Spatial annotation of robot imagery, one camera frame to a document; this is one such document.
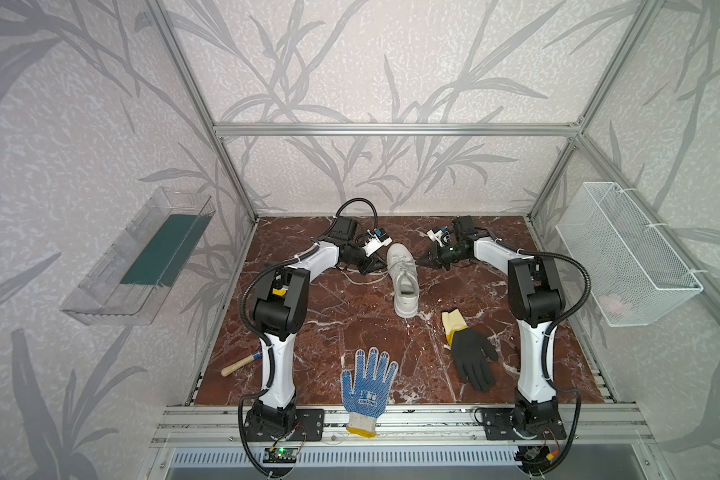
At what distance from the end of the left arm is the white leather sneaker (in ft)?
0.29

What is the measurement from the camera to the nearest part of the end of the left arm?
2.69 ft

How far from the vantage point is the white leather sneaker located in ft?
2.91
